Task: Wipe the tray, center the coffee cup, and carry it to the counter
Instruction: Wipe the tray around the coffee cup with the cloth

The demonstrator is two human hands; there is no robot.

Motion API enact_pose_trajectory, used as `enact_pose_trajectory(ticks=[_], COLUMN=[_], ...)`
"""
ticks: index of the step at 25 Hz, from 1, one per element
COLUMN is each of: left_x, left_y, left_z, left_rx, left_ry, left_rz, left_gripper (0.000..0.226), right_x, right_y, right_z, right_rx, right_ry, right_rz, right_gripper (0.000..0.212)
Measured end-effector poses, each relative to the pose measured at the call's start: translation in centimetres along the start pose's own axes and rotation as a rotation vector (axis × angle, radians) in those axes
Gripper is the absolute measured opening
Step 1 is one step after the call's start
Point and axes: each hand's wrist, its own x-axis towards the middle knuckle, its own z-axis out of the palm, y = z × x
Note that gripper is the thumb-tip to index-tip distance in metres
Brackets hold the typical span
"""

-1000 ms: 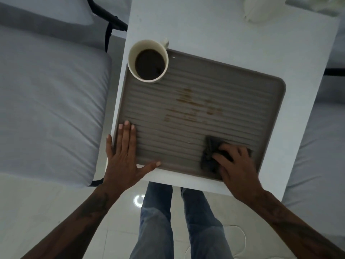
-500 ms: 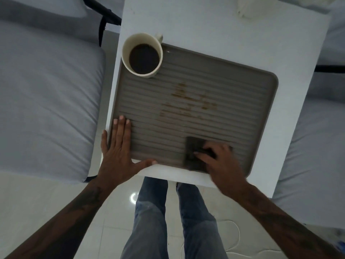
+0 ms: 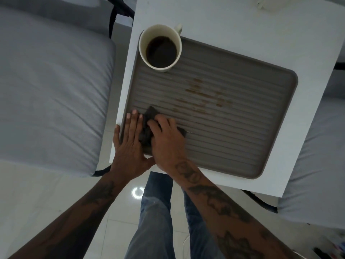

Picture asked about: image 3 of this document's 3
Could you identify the person's right hand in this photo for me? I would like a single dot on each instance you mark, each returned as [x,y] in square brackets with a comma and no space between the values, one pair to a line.
[169,148]

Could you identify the person's left hand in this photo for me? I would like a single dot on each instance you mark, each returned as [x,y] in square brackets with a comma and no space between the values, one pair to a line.
[129,153]

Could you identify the dark grey cloth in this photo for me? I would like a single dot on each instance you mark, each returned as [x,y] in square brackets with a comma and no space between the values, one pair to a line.
[149,115]

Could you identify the grey ribbed tray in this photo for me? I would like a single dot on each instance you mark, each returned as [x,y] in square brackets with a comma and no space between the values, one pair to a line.
[229,132]

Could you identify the cream coffee mug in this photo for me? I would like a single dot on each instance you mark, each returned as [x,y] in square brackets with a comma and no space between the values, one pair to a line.
[161,30]

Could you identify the person's right forearm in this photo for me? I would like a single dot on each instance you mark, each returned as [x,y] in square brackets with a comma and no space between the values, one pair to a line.
[229,213]

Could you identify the person's left forearm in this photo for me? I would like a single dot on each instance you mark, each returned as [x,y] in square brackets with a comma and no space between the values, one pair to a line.
[75,221]

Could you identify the person's left leg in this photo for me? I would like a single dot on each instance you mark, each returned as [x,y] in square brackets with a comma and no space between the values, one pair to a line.
[153,226]

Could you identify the person's leg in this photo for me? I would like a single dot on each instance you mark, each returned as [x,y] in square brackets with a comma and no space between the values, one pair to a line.
[153,226]
[199,240]

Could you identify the person's right leg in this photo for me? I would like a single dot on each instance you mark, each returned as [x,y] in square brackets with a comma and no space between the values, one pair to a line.
[199,240]

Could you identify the white square side table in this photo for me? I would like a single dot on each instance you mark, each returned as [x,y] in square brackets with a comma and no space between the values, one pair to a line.
[242,24]

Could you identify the grey back cushion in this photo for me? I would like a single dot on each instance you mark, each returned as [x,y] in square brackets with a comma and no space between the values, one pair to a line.
[78,1]

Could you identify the white vase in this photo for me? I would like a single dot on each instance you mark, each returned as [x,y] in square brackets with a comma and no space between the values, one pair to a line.
[275,3]

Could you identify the black metal stand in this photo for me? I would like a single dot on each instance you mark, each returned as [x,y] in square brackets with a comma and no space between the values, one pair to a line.
[322,254]

